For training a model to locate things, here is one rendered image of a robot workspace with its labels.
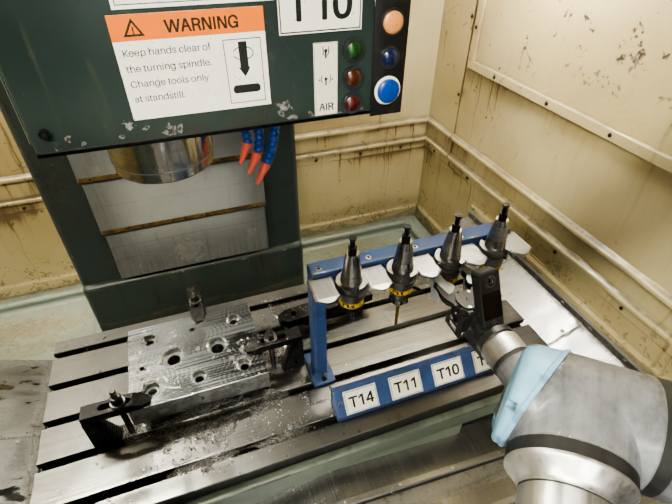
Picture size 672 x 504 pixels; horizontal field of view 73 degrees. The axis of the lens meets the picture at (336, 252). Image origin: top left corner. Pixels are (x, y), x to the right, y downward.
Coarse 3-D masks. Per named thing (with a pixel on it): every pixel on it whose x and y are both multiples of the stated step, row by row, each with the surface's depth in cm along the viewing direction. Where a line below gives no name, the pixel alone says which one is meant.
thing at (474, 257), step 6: (462, 246) 98; (468, 246) 98; (474, 246) 98; (468, 252) 96; (474, 252) 96; (480, 252) 96; (468, 258) 95; (474, 258) 95; (480, 258) 95; (486, 258) 95; (468, 264) 94; (474, 264) 93; (480, 264) 93
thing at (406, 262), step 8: (400, 240) 87; (400, 248) 87; (408, 248) 86; (400, 256) 87; (408, 256) 87; (392, 264) 90; (400, 264) 88; (408, 264) 88; (400, 272) 89; (408, 272) 89
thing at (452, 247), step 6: (450, 228) 90; (450, 234) 89; (456, 234) 89; (450, 240) 90; (456, 240) 90; (444, 246) 92; (450, 246) 90; (456, 246) 90; (444, 252) 92; (450, 252) 91; (456, 252) 91; (444, 258) 92; (450, 258) 92; (456, 258) 92
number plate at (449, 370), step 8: (448, 360) 106; (456, 360) 107; (432, 368) 105; (440, 368) 106; (448, 368) 106; (456, 368) 107; (440, 376) 105; (448, 376) 106; (456, 376) 106; (464, 376) 107; (440, 384) 105
